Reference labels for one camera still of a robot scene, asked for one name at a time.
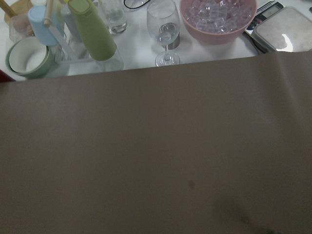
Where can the kitchen scale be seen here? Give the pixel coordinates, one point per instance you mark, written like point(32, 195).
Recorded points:
point(280, 28)

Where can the wine glass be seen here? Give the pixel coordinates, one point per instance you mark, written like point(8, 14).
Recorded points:
point(163, 25)

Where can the light blue cup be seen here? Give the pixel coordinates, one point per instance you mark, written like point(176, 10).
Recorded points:
point(36, 17)

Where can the green tumbler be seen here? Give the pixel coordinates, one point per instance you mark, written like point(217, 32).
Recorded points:
point(93, 32)

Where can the white green rimmed bowl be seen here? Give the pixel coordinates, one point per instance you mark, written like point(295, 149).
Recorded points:
point(30, 59)

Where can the wooden mug tree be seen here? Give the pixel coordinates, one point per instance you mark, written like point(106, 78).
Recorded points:
point(18, 7)

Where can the clear drinking glass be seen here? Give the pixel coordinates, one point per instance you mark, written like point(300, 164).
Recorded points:
point(114, 16)

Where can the red thermos bottle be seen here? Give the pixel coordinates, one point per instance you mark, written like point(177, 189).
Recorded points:
point(5, 78)

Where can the pink bowl with ice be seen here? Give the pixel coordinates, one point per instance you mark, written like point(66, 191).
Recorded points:
point(217, 22)

